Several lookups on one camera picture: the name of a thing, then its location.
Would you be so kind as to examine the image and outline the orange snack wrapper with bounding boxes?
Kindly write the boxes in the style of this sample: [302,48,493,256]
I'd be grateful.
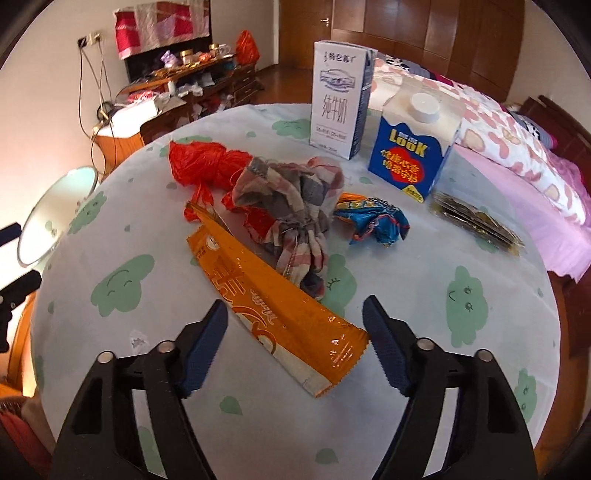
[187,204,369,398]

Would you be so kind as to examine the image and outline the red plastic bag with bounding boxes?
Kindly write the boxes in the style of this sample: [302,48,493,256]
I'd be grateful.
[168,141,274,243]

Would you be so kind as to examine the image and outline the blue snack wrapper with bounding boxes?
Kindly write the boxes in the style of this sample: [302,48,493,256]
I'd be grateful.
[334,193,410,247]

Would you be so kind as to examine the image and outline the plaid checkered cloth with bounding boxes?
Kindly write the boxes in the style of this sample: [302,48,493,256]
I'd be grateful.
[224,157,345,300]

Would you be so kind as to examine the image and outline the mint green trash bin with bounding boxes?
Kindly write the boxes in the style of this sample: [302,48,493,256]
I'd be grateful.
[17,166,98,267]

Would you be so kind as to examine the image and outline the white box on cabinet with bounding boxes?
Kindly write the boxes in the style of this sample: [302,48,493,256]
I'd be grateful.
[111,99,159,138]

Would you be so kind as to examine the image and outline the dark foil sachet strip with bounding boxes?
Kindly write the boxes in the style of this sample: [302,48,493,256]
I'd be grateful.
[430,191,525,256]

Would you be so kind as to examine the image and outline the wooden TV cabinet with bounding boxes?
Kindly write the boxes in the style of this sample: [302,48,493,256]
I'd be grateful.
[92,54,263,178]

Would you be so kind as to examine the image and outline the red pink patchwork cloth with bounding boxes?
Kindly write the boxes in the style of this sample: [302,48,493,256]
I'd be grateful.
[114,0,211,60]

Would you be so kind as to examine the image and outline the red bag on cabinet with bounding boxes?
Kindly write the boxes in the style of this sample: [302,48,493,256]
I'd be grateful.
[235,30,260,66]

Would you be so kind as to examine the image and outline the blue Look drink carton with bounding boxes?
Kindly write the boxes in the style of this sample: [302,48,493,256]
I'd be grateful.
[369,77,465,203]

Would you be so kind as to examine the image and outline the wooden door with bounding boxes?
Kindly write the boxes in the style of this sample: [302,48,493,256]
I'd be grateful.
[279,0,332,70]

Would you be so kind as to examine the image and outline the white milk carton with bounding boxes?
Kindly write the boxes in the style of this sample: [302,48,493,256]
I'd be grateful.
[310,40,377,160]

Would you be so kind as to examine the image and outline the brown wooden wardrobe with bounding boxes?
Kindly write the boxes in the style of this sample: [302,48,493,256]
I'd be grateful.
[332,0,525,102]

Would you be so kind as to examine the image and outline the hanging cables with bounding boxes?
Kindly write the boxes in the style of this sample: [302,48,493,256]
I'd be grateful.
[77,43,122,176]

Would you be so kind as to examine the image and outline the wall power outlet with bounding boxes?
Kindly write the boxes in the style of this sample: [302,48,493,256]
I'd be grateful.
[77,31,102,49]

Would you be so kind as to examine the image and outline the wooden bed frame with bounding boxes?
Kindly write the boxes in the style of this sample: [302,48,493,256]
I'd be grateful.
[520,95,590,471]

